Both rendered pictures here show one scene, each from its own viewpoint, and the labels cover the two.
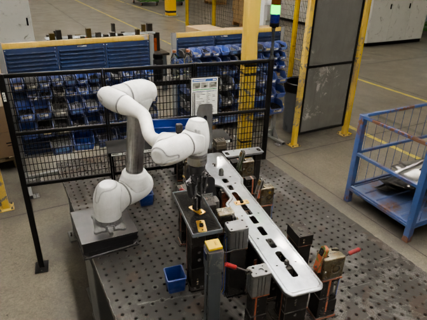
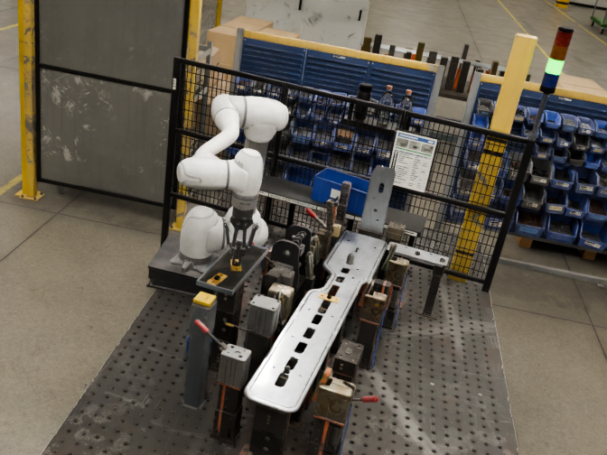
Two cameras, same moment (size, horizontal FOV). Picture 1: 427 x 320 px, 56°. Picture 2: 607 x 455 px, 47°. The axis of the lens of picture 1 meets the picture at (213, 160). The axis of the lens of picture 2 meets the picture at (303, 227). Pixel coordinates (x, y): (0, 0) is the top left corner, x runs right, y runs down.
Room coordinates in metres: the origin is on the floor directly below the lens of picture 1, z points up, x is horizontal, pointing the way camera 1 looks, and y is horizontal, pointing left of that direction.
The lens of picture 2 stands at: (-0.19, -1.34, 2.44)
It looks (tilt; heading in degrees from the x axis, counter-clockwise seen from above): 26 degrees down; 33
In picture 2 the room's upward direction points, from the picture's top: 10 degrees clockwise
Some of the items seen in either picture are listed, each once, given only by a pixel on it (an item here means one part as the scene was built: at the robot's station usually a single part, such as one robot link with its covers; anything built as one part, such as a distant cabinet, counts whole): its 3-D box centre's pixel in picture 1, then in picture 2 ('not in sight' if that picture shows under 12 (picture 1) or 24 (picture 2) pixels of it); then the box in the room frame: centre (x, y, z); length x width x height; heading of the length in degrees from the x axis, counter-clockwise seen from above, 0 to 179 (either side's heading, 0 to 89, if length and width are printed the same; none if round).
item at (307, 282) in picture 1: (244, 204); (329, 301); (1.90, -0.18, 1.00); 1.38 x 0.22 x 0.02; 19
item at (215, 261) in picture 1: (212, 287); (199, 354); (1.34, -0.01, 0.92); 0.08 x 0.08 x 0.44; 19
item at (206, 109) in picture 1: (204, 127); (378, 199); (2.61, 0.07, 1.17); 0.12 x 0.01 x 0.34; 109
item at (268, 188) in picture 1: (264, 211); (368, 329); (2.03, -0.31, 0.87); 0.12 x 0.09 x 0.35; 109
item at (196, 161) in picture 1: (197, 157); (244, 199); (1.59, 0.07, 1.43); 0.09 x 0.09 x 0.06
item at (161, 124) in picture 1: (171, 131); (344, 191); (2.71, 0.31, 1.10); 0.30 x 0.17 x 0.13; 100
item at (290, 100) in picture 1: (298, 105); not in sight; (5.55, -1.21, 0.36); 0.50 x 0.50 x 0.73
